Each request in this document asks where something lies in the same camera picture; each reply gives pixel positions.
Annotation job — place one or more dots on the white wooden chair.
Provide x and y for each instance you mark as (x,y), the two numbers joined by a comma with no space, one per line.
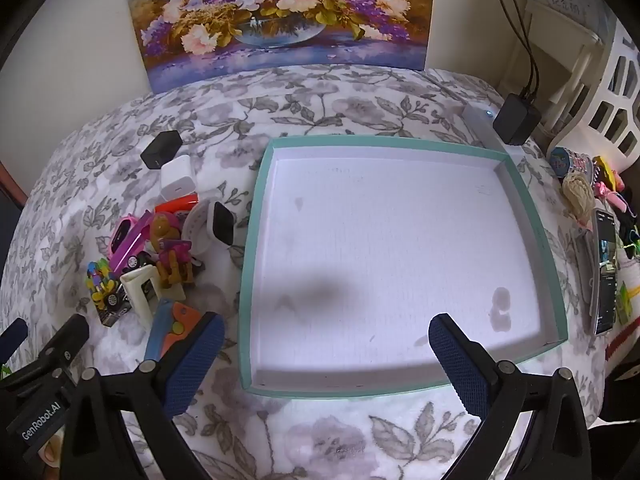
(555,40)

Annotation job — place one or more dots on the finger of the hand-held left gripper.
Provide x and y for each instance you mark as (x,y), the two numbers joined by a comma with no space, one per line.
(14,334)
(67,342)

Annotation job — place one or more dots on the orange blue card toy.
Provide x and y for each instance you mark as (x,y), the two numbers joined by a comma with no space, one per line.
(167,322)

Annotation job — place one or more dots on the blue sticker roll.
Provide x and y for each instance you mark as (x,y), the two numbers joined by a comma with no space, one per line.
(562,161)

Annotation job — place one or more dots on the pink lighter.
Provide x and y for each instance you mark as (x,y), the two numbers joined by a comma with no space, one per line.
(131,246)

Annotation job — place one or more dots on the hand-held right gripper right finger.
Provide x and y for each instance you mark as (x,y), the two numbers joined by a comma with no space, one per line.
(460,370)

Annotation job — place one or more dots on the black toy car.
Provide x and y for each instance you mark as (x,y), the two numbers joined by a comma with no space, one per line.
(136,261)

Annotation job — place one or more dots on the white smartwatch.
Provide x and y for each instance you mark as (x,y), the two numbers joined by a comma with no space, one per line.
(197,227)

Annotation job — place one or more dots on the pink brown dog toy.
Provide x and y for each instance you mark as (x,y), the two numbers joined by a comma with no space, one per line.
(170,255)

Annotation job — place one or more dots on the white power strip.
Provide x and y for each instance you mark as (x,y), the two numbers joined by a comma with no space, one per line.
(480,125)

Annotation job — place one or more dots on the pink hair clip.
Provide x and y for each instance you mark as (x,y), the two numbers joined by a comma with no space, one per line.
(612,197)

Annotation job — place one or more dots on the black charger plug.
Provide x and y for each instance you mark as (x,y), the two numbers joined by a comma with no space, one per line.
(161,149)

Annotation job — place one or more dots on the grey phone stand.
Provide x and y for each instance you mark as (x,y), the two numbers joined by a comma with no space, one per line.
(582,270)

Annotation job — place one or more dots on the black power adapter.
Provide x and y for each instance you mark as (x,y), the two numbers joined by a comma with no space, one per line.
(515,120)

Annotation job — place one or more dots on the orange tube bottle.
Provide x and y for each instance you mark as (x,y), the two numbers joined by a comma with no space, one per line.
(172,205)

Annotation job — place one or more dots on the colourful sunflower fidget toy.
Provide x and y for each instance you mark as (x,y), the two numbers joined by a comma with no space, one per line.
(100,275)

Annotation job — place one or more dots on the white charger plug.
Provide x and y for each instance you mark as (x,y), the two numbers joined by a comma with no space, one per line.
(179,177)

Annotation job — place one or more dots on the black gold patterned box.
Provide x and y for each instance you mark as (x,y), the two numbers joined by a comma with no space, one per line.
(112,316)

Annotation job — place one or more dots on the flower painting poster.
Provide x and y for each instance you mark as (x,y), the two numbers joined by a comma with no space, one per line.
(280,10)

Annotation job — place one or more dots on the person's left hand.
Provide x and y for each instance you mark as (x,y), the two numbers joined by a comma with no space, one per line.
(50,454)

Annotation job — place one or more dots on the beige crochet piece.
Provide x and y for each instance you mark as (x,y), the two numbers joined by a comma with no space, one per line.
(577,192)

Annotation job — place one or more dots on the dark furniture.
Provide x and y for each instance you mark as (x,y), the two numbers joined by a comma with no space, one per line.
(10,220)

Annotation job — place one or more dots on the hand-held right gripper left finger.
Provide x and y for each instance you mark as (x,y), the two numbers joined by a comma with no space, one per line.
(195,365)

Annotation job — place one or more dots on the yellow plastic toy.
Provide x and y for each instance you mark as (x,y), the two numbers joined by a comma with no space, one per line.
(604,169)

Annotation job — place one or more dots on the cream hair claw clip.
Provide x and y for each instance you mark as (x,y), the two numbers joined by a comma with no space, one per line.
(137,292)

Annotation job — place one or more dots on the teal white cardboard tray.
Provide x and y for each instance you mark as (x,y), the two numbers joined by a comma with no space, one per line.
(390,240)

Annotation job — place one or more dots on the smartphone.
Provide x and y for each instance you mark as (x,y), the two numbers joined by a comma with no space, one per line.
(606,280)

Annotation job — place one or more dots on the pink smartwatch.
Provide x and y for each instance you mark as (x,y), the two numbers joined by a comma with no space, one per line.
(121,234)

